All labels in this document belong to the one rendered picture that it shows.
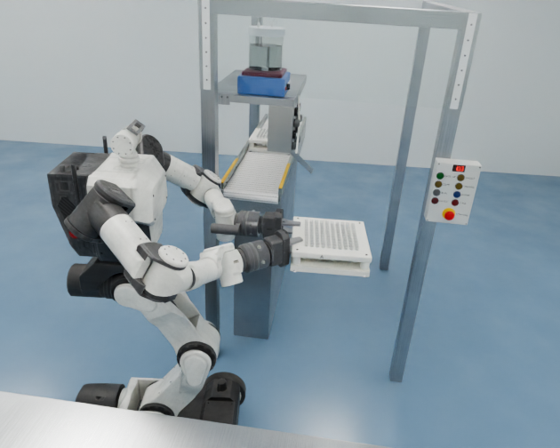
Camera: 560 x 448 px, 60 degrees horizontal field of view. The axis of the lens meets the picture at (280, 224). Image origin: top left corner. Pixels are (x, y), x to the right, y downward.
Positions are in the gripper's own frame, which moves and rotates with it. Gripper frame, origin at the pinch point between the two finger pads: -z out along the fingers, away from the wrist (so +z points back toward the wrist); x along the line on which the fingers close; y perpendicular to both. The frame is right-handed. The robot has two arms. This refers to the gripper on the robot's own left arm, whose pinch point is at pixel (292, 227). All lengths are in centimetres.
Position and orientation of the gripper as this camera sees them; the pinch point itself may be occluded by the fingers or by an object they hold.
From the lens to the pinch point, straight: 164.9
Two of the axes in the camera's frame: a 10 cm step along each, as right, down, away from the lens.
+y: -1.5, 4.5, -8.8
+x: -0.2, 8.9, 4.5
